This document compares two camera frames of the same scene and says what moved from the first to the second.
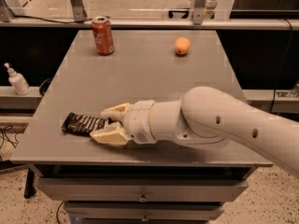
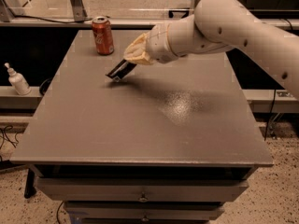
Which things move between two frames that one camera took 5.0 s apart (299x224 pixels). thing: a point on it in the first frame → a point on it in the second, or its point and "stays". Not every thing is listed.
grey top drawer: [141, 189] stays
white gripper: [139, 121] → [157, 44]
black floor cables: [4, 131] stays
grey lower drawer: [143, 211] stays
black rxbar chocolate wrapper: [82, 124] → [121, 70]
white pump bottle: [19, 81] stays
